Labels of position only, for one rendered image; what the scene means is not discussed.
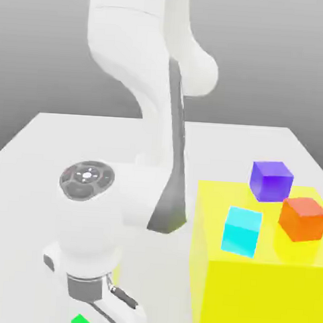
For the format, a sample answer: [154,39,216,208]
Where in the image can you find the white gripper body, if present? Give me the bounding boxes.
[67,291,152,323]

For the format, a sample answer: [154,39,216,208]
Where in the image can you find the large yellow box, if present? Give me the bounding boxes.
[185,179,323,323]

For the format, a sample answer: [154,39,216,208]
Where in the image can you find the small purple cube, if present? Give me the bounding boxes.
[248,159,296,205]

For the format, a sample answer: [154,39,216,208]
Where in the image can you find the small cyan cube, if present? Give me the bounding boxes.
[220,205,264,260]

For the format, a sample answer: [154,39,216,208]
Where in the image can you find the small orange cube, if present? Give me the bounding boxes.
[277,195,323,244]

